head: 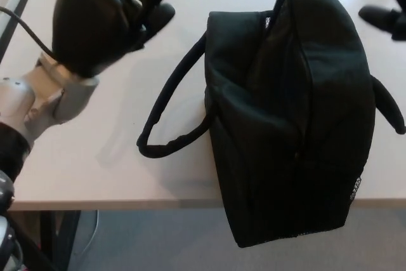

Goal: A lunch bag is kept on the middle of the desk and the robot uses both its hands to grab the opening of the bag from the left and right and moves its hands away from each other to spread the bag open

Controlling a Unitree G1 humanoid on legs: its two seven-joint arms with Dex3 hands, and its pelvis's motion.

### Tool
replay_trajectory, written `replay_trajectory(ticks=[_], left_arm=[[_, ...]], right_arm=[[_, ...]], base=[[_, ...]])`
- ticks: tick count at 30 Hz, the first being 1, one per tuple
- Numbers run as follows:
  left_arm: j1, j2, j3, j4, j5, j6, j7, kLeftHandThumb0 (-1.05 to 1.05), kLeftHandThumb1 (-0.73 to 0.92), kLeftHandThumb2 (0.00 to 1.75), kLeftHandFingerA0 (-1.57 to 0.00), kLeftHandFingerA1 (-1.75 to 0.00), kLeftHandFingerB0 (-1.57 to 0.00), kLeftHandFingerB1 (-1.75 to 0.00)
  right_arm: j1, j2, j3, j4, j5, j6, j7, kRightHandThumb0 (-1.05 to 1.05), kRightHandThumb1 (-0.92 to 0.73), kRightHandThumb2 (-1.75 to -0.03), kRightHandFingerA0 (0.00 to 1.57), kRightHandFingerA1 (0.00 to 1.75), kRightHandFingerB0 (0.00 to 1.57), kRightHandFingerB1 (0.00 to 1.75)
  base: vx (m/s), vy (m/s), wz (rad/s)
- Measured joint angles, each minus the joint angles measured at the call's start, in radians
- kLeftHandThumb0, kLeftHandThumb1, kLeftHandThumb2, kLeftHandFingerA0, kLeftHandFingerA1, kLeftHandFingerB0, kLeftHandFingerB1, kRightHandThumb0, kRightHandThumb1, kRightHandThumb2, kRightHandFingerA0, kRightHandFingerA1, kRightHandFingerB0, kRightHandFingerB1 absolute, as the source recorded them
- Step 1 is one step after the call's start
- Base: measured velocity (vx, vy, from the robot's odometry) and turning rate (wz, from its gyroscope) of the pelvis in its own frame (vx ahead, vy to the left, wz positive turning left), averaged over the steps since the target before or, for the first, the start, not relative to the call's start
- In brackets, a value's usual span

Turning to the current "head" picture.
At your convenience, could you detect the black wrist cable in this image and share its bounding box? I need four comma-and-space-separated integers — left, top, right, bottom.
0, 6, 60, 62

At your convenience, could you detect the black fabric lunch bag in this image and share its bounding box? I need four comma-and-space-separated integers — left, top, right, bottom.
135, 0, 406, 249

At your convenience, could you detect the black desk frame leg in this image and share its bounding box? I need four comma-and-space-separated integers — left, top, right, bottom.
9, 210, 82, 271

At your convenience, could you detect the thin white floor cable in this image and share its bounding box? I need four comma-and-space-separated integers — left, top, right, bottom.
84, 209, 100, 271

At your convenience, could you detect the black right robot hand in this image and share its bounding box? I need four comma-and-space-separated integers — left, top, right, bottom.
358, 0, 406, 42

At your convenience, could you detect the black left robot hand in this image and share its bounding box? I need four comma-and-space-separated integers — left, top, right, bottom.
51, 0, 188, 79

